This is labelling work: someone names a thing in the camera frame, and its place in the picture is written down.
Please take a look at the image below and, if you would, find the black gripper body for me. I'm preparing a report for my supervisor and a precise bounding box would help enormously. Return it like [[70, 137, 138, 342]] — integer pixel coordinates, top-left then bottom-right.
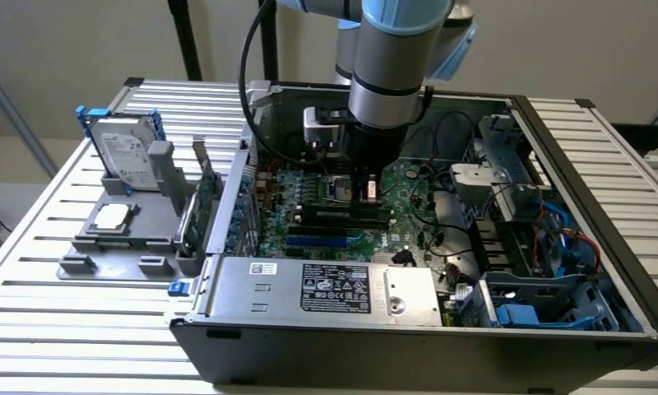
[[342, 121, 406, 174]]

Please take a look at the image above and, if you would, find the green RAM stick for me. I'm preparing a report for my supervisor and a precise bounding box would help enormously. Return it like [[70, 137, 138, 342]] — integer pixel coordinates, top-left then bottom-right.
[[313, 208, 391, 220]]

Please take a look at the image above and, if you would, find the black RAM slot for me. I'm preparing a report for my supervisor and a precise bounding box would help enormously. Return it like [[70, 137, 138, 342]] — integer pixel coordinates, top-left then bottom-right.
[[294, 217, 391, 231]]

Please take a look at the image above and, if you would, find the blue expansion slot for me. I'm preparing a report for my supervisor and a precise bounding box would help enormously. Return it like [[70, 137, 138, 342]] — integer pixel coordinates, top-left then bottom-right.
[[286, 235, 349, 249]]

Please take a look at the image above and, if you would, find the CPU socket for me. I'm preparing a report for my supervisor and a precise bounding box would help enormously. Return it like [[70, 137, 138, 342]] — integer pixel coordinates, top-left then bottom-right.
[[326, 174, 358, 200]]

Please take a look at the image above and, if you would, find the green motherboard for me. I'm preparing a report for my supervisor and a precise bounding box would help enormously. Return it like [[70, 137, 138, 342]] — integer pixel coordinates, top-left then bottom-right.
[[238, 157, 475, 269]]

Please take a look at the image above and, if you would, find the grey fan shroud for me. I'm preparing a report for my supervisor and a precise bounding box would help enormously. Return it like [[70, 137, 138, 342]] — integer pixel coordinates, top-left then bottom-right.
[[447, 162, 498, 194]]

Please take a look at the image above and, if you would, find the silver disk bay cage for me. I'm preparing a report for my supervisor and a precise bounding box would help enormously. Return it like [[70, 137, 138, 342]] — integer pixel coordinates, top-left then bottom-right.
[[474, 114, 558, 225]]

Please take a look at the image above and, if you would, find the green graphics card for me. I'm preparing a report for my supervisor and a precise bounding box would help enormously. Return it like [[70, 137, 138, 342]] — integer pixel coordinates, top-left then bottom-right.
[[175, 134, 225, 257]]

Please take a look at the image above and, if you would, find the silver power supply unit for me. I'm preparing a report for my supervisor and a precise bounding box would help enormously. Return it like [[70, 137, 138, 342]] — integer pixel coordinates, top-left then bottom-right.
[[202, 256, 446, 329]]

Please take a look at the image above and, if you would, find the black open PC case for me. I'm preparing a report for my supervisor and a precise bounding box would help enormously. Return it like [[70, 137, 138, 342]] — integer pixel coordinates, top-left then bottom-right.
[[166, 79, 658, 387]]

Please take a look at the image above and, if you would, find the blue plastic disk bay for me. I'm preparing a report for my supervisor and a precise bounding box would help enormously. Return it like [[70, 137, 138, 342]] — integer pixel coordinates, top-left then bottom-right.
[[477, 269, 623, 331]]

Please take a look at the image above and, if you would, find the silver hard disk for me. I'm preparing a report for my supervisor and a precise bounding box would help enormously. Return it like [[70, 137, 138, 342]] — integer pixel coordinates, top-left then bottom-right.
[[90, 118, 163, 193]]

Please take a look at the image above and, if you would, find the grey parts rack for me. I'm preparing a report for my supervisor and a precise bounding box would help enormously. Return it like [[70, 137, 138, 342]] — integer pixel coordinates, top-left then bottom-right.
[[56, 141, 223, 283]]

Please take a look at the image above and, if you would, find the white CPU chip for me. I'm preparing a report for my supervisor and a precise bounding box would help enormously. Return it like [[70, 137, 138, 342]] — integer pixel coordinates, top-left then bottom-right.
[[94, 203, 131, 228]]

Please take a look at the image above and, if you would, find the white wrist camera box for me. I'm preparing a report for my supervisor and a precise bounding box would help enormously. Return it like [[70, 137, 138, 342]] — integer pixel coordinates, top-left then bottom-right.
[[301, 105, 347, 148]]

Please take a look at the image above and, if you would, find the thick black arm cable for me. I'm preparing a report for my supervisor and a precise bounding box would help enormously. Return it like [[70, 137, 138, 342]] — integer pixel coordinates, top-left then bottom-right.
[[238, 0, 286, 166]]

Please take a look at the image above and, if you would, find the black metal post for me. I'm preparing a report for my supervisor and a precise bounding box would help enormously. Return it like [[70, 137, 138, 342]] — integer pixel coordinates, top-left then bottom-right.
[[165, 0, 205, 81], [258, 0, 281, 82]]

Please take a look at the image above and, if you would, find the blue wire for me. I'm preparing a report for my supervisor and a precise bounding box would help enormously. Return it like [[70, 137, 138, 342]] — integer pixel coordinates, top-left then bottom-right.
[[530, 197, 578, 264]]

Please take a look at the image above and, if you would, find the blue disk carrier frame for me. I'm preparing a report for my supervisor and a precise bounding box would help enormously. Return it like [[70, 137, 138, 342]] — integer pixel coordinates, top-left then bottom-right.
[[74, 105, 170, 195]]

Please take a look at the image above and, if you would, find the red wire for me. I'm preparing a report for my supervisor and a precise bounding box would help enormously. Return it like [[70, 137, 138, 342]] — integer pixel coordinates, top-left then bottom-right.
[[529, 224, 605, 277]]

